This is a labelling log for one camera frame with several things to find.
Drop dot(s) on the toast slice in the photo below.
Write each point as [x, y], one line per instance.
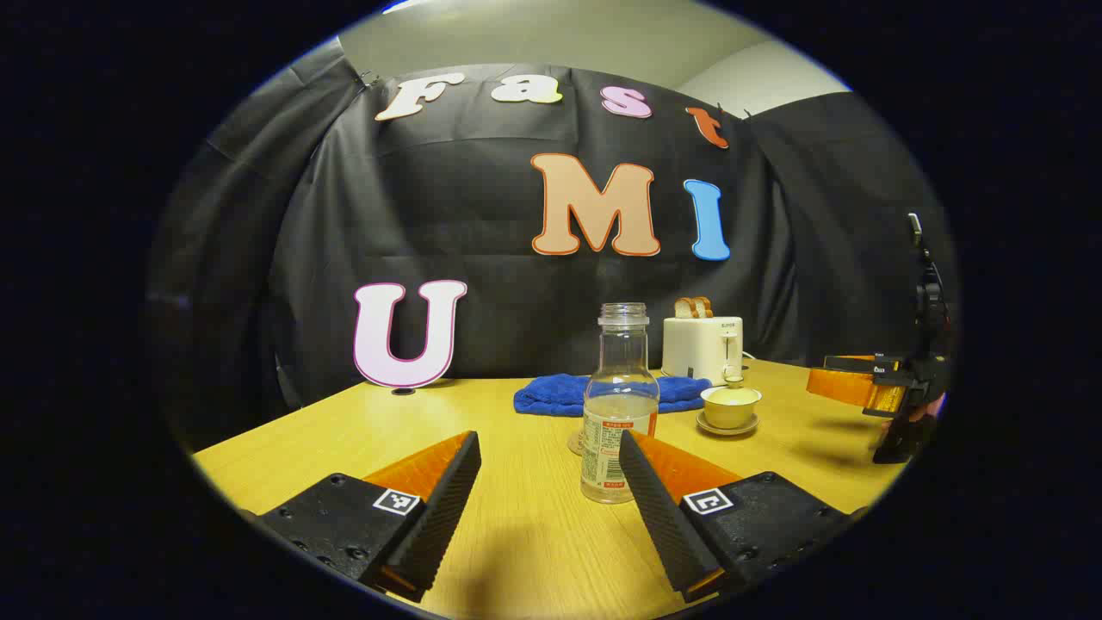
[686, 307]
[703, 306]

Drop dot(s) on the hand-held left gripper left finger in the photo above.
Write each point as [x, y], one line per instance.
[439, 517]

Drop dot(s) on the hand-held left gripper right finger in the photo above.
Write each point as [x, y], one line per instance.
[659, 517]

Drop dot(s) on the cream teacup lid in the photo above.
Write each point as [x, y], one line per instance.
[732, 392]

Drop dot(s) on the cream ceramic saucer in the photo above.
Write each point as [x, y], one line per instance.
[727, 429]

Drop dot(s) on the white toaster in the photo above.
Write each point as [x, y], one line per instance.
[697, 349]

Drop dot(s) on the black backdrop cloth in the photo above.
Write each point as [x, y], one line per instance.
[516, 327]

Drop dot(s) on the cream ceramic teacup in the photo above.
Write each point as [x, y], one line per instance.
[730, 413]

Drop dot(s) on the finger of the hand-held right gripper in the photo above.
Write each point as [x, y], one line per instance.
[839, 383]

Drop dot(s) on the blue towel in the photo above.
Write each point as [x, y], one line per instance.
[551, 394]

